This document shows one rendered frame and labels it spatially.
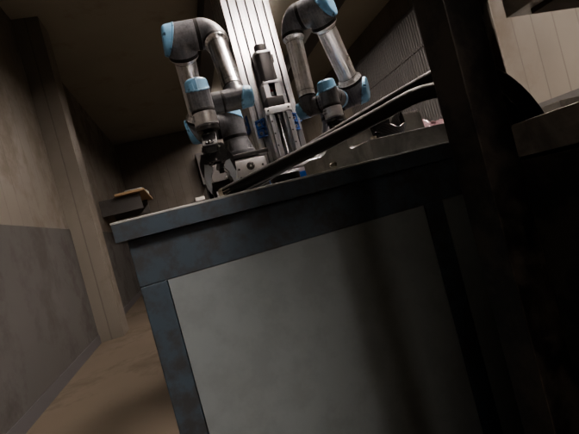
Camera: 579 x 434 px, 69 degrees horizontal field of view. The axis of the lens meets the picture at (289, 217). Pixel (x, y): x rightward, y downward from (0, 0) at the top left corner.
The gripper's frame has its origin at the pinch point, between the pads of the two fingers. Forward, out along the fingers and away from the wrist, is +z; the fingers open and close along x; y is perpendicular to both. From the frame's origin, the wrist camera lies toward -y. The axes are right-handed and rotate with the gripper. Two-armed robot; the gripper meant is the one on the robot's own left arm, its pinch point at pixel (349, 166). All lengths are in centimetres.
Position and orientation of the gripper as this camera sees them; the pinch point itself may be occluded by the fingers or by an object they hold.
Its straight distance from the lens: 166.9
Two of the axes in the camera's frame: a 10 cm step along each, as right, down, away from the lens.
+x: -9.4, 2.5, -2.2
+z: 2.6, 9.7, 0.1
